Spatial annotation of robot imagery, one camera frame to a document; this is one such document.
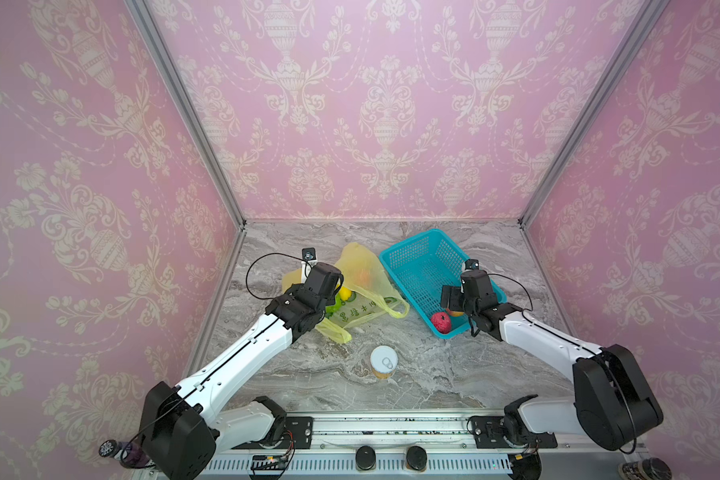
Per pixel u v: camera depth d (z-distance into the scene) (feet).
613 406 1.37
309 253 2.25
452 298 2.67
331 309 3.05
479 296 2.25
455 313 2.90
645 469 2.08
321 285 1.91
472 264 2.61
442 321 2.86
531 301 3.24
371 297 2.66
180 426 1.24
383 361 2.63
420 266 3.48
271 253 2.12
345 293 3.17
